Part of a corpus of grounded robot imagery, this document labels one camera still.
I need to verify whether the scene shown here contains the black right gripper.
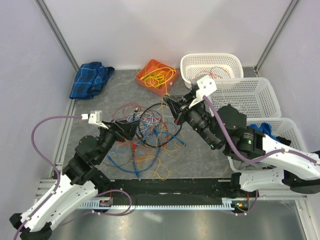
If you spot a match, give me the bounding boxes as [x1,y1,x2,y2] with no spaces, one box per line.
[163,90,221,149]

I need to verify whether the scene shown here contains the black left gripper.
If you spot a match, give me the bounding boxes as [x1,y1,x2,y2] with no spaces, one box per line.
[95,119,141,164]

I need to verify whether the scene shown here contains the bright yellow wire bundle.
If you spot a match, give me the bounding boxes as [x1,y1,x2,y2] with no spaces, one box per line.
[143,67,176,151]

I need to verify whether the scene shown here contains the thick yellow ethernet cable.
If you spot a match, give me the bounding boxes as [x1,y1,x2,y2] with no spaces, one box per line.
[140,66,175,83]

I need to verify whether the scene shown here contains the red thin wire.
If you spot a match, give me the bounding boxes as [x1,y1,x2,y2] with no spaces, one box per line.
[199,64,231,81]

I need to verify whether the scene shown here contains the orange thin wire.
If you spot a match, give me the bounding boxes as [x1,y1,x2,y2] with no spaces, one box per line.
[202,70,226,81]

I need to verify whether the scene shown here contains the white thin wire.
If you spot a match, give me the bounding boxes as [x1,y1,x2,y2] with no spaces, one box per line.
[219,97,243,113]

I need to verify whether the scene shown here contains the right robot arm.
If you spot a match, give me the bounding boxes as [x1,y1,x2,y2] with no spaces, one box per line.
[163,92,320,197]

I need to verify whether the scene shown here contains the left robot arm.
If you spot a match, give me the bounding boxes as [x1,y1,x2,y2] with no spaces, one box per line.
[9,113,139,240]

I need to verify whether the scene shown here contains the orange plastic box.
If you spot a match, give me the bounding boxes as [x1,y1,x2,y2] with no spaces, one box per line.
[135,59,180,97]

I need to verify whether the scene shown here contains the rounded white perforated basket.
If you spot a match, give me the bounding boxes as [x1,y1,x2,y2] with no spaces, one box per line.
[180,53,244,89]

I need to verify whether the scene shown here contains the blue plaid cloth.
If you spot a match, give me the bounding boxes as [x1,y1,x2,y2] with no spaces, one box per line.
[69,61,115,100]

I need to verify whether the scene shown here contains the middle white perforated basket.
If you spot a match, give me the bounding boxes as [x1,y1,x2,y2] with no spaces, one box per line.
[209,77,282,118]

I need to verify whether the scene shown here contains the blue towel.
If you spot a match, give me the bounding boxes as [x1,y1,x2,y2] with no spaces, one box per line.
[249,122,273,137]

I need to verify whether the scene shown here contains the white basket with cloths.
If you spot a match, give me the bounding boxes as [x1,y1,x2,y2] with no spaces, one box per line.
[228,117,308,173]

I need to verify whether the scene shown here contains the black cloth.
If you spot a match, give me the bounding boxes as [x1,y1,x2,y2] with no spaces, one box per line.
[274,136,292,150]

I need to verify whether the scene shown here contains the red ethernet cable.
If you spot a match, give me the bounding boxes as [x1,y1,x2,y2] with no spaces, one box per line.
[131,119,161,151]

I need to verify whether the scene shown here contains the thick black cable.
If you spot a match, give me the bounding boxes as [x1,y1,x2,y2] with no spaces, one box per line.
[134,102,184,148]

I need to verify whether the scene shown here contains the blue ethernet cable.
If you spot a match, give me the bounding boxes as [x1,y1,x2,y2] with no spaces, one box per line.
[106,127,188,179]

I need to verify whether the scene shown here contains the yellow green wire coil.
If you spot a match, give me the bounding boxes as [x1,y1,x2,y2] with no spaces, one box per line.
[142,72,163,88]

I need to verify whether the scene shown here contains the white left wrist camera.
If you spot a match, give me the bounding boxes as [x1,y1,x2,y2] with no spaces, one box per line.
[80,110,109,129]

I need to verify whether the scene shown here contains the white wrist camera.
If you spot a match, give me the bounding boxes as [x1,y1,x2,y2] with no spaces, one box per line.
[189,74,217,109]
[80,110,109,129]

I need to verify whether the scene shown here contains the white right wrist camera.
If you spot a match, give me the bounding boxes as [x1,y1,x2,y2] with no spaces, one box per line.
[189,74,217,109]

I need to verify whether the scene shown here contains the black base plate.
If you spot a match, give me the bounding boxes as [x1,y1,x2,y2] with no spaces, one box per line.
[93,178,259,203]

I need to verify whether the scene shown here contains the light blue cable duct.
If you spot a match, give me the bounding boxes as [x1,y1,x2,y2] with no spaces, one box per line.
[78,198,235,211]

